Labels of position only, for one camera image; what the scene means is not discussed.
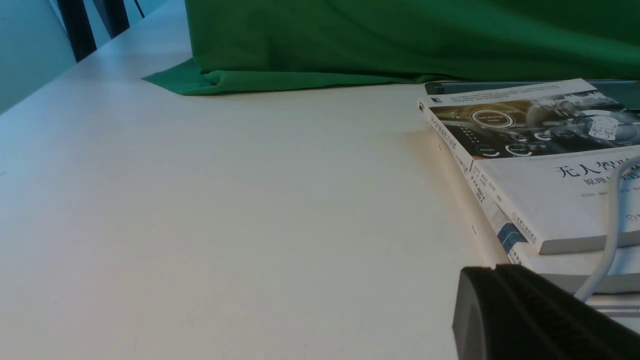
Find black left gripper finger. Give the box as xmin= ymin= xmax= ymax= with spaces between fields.
xmin=452 ymin=265 xmax=640 ymax=360

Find middle white book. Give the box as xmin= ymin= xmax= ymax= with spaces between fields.
xmin=465 ymin=176 xmax=640 ymax=295

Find white book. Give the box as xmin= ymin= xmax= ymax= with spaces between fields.
xmin=465 ymin=176 xmax=640 ymax=295
xmin=586 ymin=294 xmax=640 ymax=318

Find bottom white book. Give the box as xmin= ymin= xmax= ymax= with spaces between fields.
xmin=586 ymin=294 xmax=640 ymax=318

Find top white textbook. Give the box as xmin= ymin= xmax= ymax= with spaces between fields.
xmin=418 ymin=79 xmax=640 ymax=255

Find green cloth backdrop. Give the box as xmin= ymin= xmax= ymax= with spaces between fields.
xmin=145 ymin=0 xmax=640 ymax=96

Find black chair legs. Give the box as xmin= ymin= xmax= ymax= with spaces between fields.
xmin=48 ymin=0 xmax=146 ymax=63

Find white power cable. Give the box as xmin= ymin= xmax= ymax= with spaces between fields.
xmin=573 ymin=156 xmax=640 ymax=302

